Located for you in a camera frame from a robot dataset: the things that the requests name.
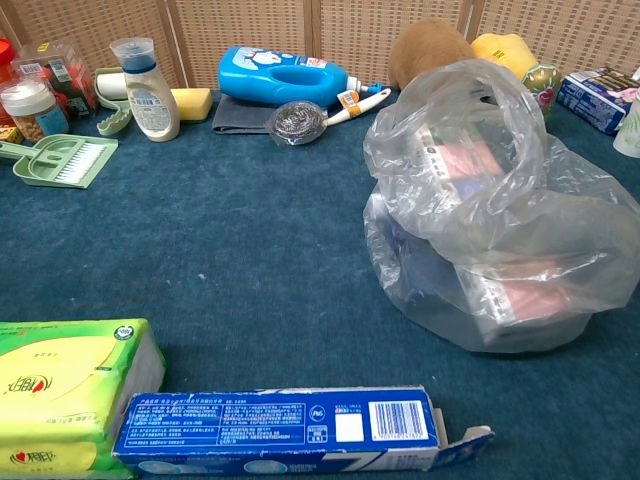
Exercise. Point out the jar with white lid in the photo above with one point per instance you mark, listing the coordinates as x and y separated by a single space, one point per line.
30 107

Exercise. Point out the white bottle with blue cap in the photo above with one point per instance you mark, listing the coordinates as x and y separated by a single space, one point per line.
150 105

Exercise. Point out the green lint roller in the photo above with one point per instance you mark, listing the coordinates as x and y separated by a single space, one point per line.
111 90

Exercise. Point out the brown plush toy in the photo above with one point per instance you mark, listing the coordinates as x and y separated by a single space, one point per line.
425 47

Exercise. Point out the yellow plush toy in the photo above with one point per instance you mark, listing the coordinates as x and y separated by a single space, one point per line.
502 52

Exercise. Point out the blue carpet table cover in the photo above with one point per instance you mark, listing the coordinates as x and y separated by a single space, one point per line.
250 225

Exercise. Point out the green decorated egg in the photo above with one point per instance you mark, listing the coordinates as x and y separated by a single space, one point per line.
542 85

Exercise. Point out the green tissue pack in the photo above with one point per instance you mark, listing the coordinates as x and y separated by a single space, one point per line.
60 385

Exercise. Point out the grey folded cloth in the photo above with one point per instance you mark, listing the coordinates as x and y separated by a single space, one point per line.
235 117

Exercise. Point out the pink boxed item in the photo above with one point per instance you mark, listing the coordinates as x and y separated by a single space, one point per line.
470 160
530 300

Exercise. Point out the wicker folding screen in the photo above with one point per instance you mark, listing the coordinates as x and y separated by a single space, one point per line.
240 30

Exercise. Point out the blue toothpaste box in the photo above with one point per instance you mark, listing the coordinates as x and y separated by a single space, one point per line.
250 425

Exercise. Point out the green plastic dustpan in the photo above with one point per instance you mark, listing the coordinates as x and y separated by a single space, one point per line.
40 165

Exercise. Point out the blue detergent pump bottle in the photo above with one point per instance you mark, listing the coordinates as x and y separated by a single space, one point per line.
250 75

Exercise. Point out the clear plastic shopping bag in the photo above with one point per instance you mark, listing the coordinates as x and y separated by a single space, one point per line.
560 200

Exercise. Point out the small yellow red box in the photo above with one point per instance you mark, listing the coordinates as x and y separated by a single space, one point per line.
10 134

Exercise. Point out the yellow sponge block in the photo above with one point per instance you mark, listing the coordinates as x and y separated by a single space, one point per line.
192 104

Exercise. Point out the green brush with white bristles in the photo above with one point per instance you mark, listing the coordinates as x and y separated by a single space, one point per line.
80 162

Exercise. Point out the dark blue printed package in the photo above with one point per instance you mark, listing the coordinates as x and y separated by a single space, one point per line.
590 97

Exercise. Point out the clear box with red contents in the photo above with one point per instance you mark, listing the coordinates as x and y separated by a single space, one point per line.
70 75

